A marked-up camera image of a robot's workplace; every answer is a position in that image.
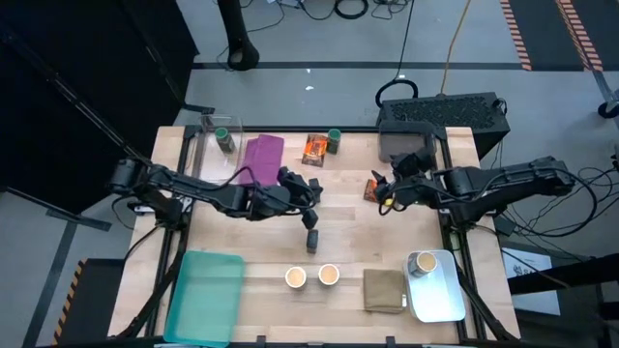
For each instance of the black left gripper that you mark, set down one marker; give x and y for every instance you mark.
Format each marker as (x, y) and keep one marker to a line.
(271, 203)

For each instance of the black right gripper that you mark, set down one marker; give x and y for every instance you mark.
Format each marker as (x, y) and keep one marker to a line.
(416, 193)

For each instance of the orange spice packet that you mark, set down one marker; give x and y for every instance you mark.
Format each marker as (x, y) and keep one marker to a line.
(370, 193)
(314, 150)

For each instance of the small dark block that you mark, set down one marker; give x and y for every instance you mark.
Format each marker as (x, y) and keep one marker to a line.
(312, 240)

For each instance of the oregano jar green lid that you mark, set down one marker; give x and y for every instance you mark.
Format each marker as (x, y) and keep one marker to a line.
(333, 141)
(224, 140)

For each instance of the paper cup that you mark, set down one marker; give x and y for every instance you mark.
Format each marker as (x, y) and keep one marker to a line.
(329, 274)

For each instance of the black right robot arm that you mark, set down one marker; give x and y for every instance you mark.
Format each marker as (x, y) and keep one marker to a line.
(508, 181)

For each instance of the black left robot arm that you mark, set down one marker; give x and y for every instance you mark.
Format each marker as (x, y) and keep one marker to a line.
(193, 186)

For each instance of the grey translucent bin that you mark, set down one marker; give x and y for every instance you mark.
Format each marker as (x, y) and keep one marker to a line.
(401, 142)

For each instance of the purple cloth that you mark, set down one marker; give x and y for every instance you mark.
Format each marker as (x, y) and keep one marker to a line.
(263, 157)

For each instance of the tan cloth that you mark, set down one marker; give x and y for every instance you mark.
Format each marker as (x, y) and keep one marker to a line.
(383, 290)

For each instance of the clear plastic bin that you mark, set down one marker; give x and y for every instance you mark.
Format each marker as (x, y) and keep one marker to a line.
(208, 164)

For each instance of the white plastic tray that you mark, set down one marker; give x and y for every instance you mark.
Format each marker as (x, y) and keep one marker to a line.
(435, 299)

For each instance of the black power adapter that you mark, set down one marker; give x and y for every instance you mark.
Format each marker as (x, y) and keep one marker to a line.
(505, 226)

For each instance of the teal plastic tray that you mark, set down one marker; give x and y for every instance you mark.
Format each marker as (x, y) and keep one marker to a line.
(203, 299)

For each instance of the white paper sheet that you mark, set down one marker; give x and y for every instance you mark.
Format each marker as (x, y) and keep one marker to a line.
(520, 261)

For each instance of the black metal beam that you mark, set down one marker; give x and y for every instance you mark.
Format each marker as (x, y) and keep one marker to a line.
(580, 270)

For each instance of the black hazard-striped platform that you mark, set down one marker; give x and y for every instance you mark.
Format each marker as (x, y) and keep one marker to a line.
(97, 299)

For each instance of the black caster wheel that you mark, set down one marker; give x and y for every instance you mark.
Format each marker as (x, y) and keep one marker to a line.
(608, 110)

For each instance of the black aluminium table frame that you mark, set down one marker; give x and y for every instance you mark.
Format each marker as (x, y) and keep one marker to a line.
(290, 129)

